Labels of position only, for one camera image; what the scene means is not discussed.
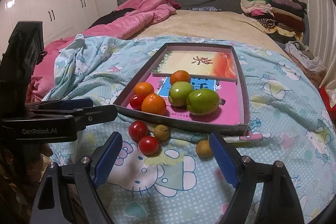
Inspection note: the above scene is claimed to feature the yellow orange book in tray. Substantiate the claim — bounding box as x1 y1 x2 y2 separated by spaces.
152 51 236 80

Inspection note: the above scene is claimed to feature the basket with white cloth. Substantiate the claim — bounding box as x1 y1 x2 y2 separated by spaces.
284 41 326 89

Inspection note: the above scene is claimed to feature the orange tangerine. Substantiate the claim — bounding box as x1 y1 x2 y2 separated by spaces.
170 70 191 85
133 82 154 97
141 93 166 115

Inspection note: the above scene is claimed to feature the round green jujube fruit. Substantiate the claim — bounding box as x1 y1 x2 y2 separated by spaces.
168 82 194 107

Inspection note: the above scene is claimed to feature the orange tangerine on blue label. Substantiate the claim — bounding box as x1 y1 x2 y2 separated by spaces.
170 70 191 85

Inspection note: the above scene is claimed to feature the orange tangerine at tray edge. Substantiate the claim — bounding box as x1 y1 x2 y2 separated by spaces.
133 82 154 97

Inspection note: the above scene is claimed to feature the brown longan on right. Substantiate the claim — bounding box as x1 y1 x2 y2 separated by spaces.
195 139 213 158

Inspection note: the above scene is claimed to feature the beige bed sheet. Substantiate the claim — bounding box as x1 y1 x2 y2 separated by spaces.
133 10 288 57

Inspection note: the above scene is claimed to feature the oval green jujube fruit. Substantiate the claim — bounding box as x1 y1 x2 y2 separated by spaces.
186 88 221 115

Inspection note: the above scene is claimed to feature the pink book in tray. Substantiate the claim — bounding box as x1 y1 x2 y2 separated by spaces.
144 73 242 125

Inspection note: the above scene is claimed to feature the black garment on bed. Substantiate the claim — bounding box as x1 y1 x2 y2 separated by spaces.
88 8 135 29

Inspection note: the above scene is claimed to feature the red cherry tomato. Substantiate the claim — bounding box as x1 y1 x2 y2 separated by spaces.
129 94 145 111
138 135 160 156
128 121 148 143

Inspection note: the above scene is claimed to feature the grey cardboard tray box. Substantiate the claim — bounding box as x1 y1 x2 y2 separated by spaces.
114 43 249 137

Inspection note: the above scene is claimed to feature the brown longan near tomatoes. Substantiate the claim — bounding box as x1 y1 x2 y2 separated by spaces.
153 124 170 141

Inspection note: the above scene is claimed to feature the stack of folded clothes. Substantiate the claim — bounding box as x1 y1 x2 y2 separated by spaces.
240 0 307 45

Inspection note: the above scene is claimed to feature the red bag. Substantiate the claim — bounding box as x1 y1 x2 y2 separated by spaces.
319 86 336 120

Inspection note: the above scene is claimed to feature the blue hello kitty quilt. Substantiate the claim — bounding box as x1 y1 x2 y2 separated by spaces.
47 35 335 223

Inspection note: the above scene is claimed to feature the cream curtain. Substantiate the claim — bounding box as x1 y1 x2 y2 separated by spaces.
307 0 335 89

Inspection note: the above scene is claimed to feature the pink quilt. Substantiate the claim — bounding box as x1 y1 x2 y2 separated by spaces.
26 0 181 103

